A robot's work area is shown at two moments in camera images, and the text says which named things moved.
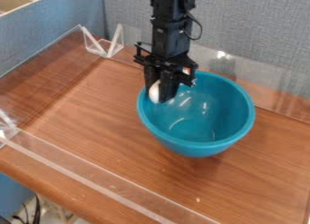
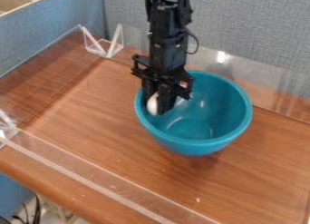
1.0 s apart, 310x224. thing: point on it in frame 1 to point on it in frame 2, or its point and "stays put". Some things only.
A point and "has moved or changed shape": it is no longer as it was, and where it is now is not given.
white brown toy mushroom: [154, 90] has moved or changed shape
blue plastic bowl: [202, 121] stays put
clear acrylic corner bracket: [103, 47] stays put
